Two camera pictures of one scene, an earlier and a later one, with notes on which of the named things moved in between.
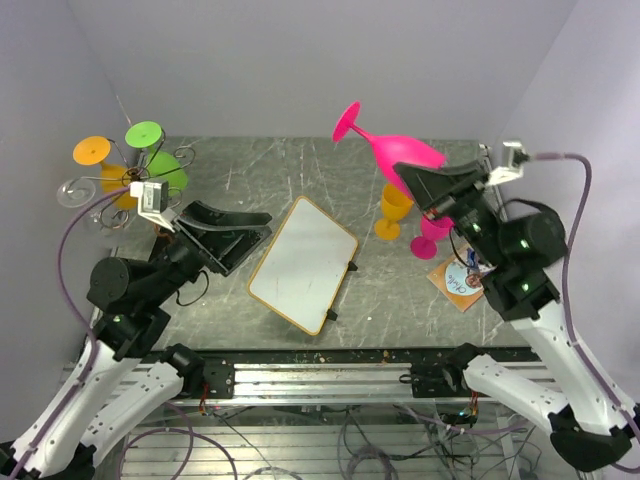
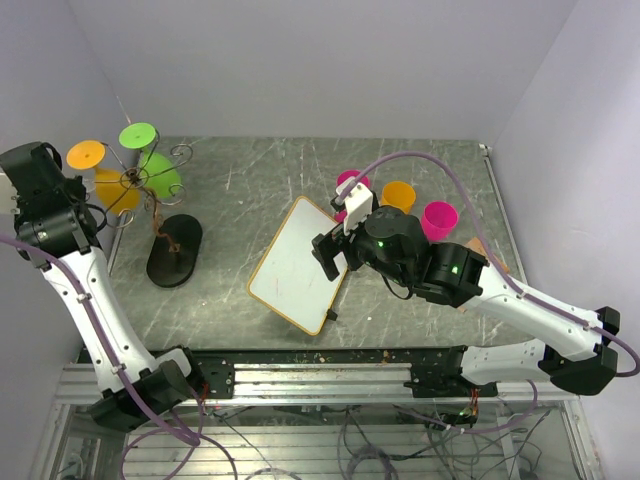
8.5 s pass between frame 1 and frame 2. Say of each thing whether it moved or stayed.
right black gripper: moved
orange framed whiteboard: stayed
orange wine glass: stayed
